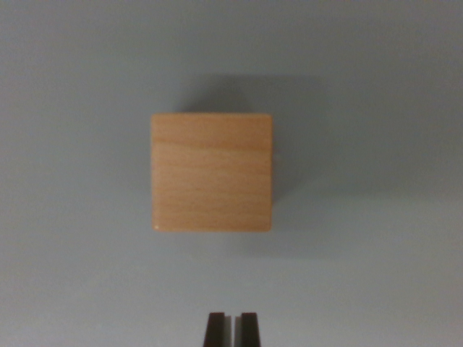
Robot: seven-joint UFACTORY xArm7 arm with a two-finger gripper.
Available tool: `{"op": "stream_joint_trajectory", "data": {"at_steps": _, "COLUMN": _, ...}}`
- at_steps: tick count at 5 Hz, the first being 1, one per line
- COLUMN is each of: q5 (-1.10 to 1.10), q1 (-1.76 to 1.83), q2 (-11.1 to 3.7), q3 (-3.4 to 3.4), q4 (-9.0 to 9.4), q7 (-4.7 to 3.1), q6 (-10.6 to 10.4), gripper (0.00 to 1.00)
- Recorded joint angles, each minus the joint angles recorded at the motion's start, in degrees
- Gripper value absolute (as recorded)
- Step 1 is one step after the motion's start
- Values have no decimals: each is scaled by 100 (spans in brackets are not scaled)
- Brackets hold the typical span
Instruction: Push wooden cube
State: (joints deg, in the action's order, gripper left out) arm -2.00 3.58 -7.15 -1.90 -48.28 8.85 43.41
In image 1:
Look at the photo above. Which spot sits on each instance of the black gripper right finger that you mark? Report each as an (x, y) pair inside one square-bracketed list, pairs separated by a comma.
[(249, 330)]

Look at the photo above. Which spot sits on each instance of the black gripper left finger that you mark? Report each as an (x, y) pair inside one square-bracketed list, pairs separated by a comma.
[(217, 330)]

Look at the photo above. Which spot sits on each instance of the wooden cube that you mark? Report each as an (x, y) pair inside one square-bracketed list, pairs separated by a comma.
[(211, 173)]

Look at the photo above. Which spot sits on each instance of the grey plastic tray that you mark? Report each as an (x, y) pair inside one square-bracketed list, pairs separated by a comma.
[(361, 108)]

